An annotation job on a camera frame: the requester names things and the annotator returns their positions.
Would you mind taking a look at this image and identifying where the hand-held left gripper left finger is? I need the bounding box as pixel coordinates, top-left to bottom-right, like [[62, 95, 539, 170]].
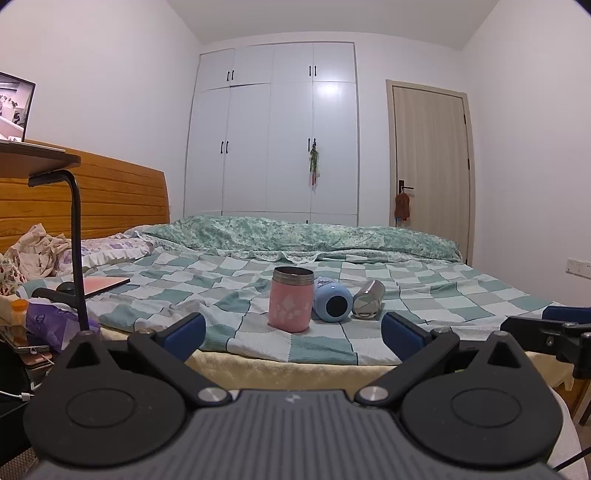
[[55, 313, 232, 408]]

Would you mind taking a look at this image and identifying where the blue cup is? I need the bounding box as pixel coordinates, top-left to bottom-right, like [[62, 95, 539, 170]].
[[312, 276, 354, 323]]

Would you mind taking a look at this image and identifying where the pink cup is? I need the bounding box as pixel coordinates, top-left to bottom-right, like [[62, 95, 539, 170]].
[[269, 266, 315, 333]]

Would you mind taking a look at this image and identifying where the green floral quilt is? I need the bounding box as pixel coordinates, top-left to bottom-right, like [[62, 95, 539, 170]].
[[139, 215, 462, 264]]

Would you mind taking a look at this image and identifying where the white wardrobe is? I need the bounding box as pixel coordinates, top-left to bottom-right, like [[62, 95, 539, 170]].
[[184, 41, 360, 227]]

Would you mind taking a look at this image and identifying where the green hanging ornament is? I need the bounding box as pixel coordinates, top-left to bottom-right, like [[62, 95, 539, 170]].
[[308, 142, 321, 186]]

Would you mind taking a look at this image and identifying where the phone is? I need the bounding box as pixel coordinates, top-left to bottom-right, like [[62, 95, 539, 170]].
[[0, 339, 51, 368]]

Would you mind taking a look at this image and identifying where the wooden bedside table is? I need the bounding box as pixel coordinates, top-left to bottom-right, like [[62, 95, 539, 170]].
[[0, 140, 91, 332]]

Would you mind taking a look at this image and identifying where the stainless steel cup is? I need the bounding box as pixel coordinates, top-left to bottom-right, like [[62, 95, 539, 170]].
[[352, 279, 386, 320]]

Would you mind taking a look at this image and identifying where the checkered blanket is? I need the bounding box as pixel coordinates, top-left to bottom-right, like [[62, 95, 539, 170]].
[[18, 247, 568, 365]]

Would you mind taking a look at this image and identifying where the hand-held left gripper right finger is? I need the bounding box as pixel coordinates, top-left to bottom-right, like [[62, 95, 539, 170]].
[[355, 311, 536, 409]]

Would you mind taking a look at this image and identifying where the pink tablet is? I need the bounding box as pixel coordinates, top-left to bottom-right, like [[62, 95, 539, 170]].
[[55, 276, 131, 299]]

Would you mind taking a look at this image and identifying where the wooden headboard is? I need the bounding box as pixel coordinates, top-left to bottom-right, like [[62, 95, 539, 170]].
[[0, 147, 171, 254]]

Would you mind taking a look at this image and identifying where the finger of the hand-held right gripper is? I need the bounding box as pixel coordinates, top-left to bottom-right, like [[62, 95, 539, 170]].
[[500, 315, 591, 380], [542, 305, 591, 325]]

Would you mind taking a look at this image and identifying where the crumpled cream cloth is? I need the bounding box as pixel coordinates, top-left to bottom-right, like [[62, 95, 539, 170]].
[[0, 223, 83, 296]]

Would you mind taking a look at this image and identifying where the beige door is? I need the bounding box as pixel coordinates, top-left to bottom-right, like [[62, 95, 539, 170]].
[[386, 79, 476, 266]]

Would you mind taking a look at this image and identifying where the purple packet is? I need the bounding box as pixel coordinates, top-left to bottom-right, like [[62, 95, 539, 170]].
[[25, 298, 100, 352]]

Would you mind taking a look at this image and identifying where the floral pillow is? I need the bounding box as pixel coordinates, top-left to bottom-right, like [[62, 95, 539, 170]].
[[81, 233, 155, 269]]

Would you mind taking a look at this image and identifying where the laptop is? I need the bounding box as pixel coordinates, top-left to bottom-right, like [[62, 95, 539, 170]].
[[0, 71, 66, 153]]

